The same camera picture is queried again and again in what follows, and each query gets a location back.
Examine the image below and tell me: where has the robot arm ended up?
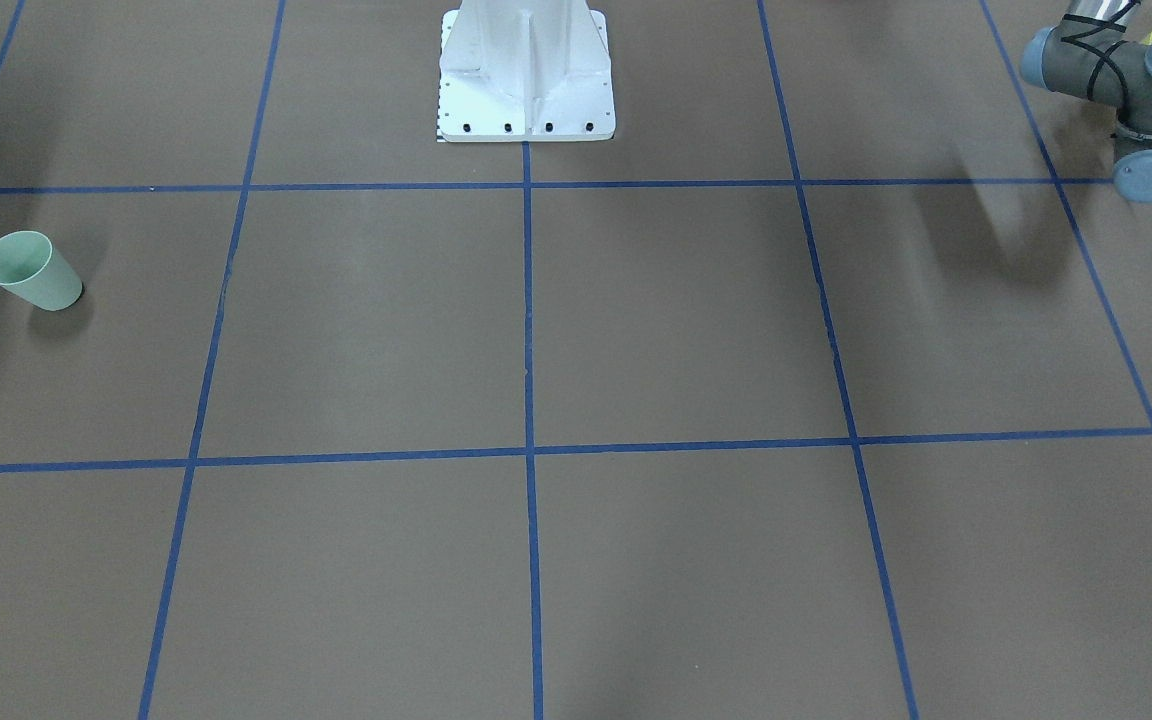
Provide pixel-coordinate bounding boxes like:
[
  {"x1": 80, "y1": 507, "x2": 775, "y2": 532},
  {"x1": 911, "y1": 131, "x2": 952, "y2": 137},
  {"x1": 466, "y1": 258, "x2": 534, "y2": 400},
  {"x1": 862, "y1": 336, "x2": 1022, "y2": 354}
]
[{"x1": 1020, "y1": 1, "x2": 1152, "y2": 204}]

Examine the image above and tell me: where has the green cup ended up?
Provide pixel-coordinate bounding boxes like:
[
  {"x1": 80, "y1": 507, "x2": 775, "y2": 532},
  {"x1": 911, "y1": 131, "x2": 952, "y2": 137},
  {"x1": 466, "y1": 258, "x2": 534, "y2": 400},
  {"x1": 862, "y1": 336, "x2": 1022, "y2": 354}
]
[{"x1": 0, "y1": 232, "x2": 84, "y2": 313}]

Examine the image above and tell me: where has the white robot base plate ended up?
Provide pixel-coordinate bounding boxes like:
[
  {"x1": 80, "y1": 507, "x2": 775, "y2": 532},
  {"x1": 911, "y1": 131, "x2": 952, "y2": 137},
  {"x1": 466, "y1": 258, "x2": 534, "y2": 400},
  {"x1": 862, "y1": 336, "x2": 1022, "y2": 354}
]
[{"x1": 435, "y1": 1, "x2": 617, "y2": 143}]

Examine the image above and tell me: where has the brown paper table mat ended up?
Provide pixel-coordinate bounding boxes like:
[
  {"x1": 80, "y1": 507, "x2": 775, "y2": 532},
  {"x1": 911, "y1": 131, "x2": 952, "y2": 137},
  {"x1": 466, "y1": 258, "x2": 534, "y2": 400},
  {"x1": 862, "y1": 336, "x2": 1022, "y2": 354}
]
[{"x1": 0, "y1": 1, "x2": 1152, "y2": 719}]

